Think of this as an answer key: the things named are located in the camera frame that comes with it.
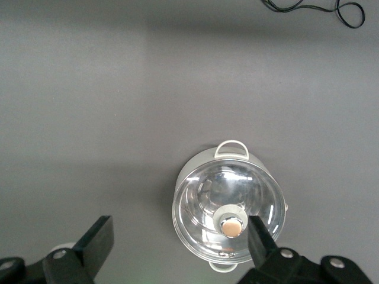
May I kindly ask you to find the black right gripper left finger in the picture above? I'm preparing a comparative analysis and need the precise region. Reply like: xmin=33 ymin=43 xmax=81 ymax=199
xmin=0 ymin=215 xmax=115 ymax=284

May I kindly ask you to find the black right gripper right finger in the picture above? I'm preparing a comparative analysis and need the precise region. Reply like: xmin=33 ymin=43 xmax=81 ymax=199
xmin=236 ymin=215 xmax=373 ymax=284

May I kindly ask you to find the glass lid with copper knob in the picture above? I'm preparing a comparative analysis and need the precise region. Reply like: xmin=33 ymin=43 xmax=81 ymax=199
xmin=172 ymin=158 xmax=287 ymax=264

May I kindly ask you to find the dark grey table mat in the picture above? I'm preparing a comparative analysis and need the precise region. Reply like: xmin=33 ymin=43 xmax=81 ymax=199
xmin=0 ymin=0 xmax=379 ymax=284

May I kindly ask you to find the pale grey two-handled stockpot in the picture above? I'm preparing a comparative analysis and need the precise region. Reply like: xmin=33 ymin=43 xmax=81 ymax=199
xmin=172 ymin=140 xmax=289 ymax=273

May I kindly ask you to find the thin black loose cable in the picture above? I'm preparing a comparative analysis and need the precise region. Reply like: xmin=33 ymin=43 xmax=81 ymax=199
xmin=260 ymin=0 xmax=366 ymax=30

